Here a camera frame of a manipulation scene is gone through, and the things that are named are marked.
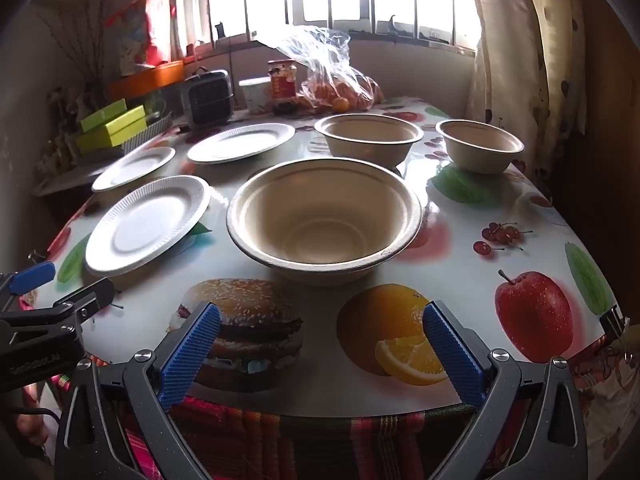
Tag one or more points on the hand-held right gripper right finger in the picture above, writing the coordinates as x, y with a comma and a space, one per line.
452, 355

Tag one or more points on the glass jar with red label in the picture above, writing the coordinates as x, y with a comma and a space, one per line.
282, 85

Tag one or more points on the small grey heater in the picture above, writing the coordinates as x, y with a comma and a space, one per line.
207, 100

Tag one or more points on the grey side shelf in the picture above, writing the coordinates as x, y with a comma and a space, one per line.
65, 180

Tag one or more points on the orange tray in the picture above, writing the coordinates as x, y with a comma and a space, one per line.
150, 77

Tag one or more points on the floral patterned cloth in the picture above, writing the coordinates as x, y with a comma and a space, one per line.
610, 400

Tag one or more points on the white foam plate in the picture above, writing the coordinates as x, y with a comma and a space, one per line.
132, 167
240, 141
142, 225

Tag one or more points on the beige paper bowl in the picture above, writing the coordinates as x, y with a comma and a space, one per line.
367, 135
475, 152
320, 220

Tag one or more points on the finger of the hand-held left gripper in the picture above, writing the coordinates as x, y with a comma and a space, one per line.
92, 294
32, 276

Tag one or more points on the white plastic tub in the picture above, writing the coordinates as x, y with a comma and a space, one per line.
255, 95

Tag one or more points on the patterned curtain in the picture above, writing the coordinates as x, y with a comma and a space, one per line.
525, 60

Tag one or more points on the fruit print tablecloth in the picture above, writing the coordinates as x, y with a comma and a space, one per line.
450, 270

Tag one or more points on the small black sill object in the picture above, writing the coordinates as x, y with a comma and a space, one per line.
220, 30

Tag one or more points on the dried branches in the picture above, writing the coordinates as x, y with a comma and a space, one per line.
90, 50

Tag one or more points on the grey corrugated tray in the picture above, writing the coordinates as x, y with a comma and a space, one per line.
152, 130

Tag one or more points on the colourful gift bag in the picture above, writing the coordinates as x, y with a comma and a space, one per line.
145, 30

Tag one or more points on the small green box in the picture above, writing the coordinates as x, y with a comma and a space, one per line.
102, 115

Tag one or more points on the large green box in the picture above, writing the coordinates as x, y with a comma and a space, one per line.
112, 134

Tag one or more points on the clear plastic bag of oranges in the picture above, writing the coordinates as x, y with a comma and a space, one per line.
345, 87

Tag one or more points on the black window latch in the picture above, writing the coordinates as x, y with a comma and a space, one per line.
393, 25

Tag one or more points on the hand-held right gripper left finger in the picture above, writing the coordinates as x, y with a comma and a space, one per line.
190, 355

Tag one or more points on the black binder clip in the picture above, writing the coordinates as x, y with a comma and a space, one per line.
612, 320

